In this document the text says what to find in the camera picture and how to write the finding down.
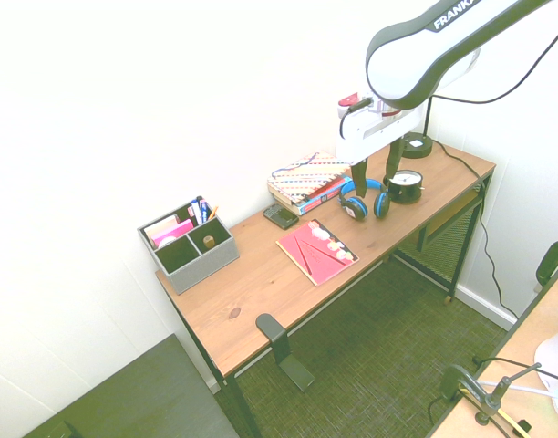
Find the grey fabric desk organizer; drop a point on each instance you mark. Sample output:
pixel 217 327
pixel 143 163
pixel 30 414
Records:
pixel 206 264

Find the white tape roll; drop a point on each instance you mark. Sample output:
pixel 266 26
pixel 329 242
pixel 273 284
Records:
pixel 168 242

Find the dark grey cabinet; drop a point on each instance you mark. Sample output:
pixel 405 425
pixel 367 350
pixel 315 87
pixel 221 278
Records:
pixel 133 392

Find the yellow strip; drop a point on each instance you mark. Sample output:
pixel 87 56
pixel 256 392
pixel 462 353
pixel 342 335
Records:
pixel 507 417

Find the blue and red book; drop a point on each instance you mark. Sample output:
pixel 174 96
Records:
pixel 324 196

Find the black calculator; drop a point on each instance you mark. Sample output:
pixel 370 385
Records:
pixel 281 215

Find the beige paperback book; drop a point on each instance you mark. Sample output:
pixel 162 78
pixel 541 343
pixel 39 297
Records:
pixel 281 196

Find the orange pencil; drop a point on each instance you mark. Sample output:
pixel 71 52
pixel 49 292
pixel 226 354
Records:
pixel 213 213

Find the blue and black headphones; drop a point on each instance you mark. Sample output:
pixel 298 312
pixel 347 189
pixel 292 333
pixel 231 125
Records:
pixel 354 207

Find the pink notepad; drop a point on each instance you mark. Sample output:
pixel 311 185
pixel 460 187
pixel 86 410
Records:
pixel 172 230

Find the pink book with stickers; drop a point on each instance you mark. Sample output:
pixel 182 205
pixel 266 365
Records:
pixel 315 255

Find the white round base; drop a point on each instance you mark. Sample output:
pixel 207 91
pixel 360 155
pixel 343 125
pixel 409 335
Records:
pixel 552 360

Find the black metal headphone hanger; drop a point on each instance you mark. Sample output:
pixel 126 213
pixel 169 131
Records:
pixel 283 351

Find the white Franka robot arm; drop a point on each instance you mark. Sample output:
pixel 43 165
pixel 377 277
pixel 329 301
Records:
pixel 397 59

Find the wooden desk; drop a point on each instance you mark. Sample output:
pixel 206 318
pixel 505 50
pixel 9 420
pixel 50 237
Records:
pixel 235 401

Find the black desk lamp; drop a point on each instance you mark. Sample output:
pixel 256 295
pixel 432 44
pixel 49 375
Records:
pixel 416 147

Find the black alarm clock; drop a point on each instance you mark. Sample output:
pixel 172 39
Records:
pixel 406 187

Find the black table clamp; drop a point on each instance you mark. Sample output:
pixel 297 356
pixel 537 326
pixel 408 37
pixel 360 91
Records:
pixel 550 262
pixel 457 381

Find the blue marker pen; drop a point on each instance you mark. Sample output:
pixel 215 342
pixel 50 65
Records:
pixel 199 205

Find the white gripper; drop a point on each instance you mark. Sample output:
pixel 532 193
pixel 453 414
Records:
pixel 370 134

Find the beige notepad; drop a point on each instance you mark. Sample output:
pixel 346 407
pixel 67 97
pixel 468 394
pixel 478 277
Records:
pixel 160 226

